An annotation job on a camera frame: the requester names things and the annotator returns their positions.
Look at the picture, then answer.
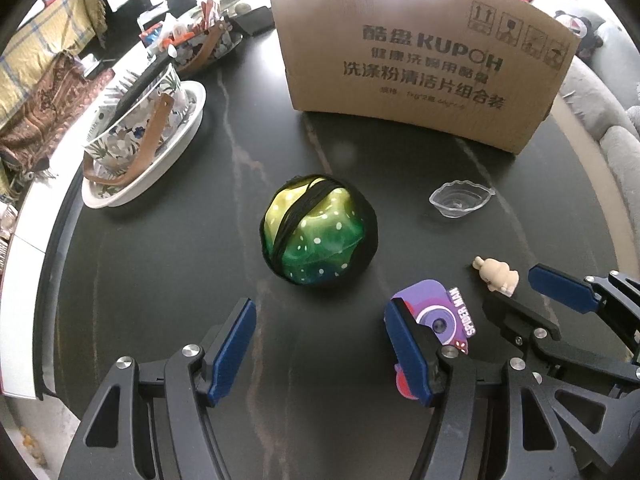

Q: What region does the beige small figurine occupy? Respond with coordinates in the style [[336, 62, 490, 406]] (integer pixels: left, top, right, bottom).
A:
[[472, 256, 520, 298]]

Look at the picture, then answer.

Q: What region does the purple spider-man toy camera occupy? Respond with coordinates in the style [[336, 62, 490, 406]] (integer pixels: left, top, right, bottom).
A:
[[392, 280, 476, 400]]

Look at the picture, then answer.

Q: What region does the clear leaf-shaped dish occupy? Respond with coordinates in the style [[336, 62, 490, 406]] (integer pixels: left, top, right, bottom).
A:
[[428, 180, 496, 219]]

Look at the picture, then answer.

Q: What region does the green ball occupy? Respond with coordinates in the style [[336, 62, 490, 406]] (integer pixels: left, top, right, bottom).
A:
[[259, 174, 378, 288]]

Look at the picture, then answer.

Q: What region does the grey curved sofa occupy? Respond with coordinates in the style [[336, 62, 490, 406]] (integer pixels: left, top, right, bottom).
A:
[[519, 0, 640, 221]]

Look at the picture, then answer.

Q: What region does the white oval plate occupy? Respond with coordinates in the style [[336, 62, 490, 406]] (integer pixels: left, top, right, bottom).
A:
[[81, 80, 206, 209]]

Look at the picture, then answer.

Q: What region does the dark round sailboat cushion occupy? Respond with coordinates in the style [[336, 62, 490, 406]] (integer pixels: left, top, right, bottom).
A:
[[554, 10, 603, 62]]

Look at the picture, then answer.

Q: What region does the cardboard box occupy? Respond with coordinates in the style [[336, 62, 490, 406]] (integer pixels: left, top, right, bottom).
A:
[[270, 0, 578, 154]]

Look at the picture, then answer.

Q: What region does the black remote in bowl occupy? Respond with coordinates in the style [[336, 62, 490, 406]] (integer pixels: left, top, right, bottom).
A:
[[114, 52, 171, 118]]

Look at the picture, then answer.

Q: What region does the brown patterned cloth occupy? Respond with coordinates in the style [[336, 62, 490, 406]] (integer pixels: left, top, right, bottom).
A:
[[1, 52, 114, 174]]

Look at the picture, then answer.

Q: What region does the basket with snack packets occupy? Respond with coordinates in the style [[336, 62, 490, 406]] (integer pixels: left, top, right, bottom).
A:
[[139, 0, 244, 75]]

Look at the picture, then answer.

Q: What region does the yellow plaid blanket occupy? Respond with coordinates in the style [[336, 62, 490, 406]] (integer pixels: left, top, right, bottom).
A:
[[1, 0, 107, 122]]

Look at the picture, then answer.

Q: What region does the floral bowl with leather strap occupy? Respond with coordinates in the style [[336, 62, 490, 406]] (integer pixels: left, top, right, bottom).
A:
[[82, 64, 189, 188]]

